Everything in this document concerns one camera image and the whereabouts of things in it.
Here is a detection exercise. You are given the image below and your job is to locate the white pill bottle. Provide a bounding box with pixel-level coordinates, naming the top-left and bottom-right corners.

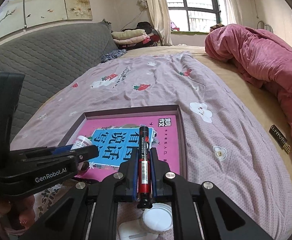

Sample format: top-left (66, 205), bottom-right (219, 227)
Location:
top-left (70, 135), bottom-right (93, 172)

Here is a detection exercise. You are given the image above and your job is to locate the white earbuds case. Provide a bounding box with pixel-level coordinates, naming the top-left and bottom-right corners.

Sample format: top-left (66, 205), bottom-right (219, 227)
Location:
top-left (118, 219), bottom-right (158, 240)

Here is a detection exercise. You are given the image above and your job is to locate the red black marker pen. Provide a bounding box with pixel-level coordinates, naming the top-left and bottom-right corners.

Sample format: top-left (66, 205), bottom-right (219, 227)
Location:
top-left (137, 126), bottom-right (153, 209)

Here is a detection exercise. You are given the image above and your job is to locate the white plastic jar lid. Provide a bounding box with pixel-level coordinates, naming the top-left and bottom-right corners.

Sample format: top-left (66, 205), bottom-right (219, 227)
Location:
top-left (141, 203), bottom-right (173, 234)

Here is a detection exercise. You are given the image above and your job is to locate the pink blue children's book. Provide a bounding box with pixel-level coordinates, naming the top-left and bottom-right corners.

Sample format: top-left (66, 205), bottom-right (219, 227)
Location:
top-left (74, 114), bottom-right (181, 181)

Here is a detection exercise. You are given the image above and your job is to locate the pink strawberry print sheet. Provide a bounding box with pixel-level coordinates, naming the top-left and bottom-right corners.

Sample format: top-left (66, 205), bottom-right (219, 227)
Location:
top-left (11, 52), bottom-right (292, 239)

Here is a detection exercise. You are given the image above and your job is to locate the grey quilted sofa cover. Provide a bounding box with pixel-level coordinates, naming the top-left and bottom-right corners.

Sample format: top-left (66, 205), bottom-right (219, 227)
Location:
top-left (0, 20), bottom-right (117, 138)

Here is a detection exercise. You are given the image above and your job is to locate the blue patterned cloth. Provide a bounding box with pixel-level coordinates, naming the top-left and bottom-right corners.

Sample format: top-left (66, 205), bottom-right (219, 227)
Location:
top-left (101, 49), bottom-right (127, 63)

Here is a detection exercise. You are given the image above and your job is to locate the beige mattress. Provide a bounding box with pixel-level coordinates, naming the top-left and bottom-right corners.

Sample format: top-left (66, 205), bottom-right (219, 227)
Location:
top-left (120, 45), bottom-right (292, 205)

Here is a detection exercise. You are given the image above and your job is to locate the stack of folded clothes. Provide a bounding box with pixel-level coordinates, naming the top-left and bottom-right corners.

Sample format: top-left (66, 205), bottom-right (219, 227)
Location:
top-left (111, 22), bottom-right (162, 50)

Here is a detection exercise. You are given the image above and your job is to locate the red crumpled quilt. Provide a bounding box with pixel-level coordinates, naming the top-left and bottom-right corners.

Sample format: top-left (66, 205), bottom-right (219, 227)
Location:
top-left (205, 24), bottom-right (292, 137)

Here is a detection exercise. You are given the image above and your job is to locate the cream curtain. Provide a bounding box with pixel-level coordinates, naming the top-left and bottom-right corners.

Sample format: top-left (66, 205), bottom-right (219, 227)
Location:
top-left (137, 0), bottom-right (173, 46)

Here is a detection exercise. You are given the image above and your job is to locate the dark framed window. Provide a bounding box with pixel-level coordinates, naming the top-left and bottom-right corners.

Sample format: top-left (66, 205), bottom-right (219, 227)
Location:
top-left (166, 0), bottom-right (221, 33)

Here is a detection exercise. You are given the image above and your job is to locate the flower painting wall panel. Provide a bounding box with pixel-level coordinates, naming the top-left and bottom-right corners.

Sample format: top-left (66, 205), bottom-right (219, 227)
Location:
top-left (0, 0), bottom-right (93, 38)

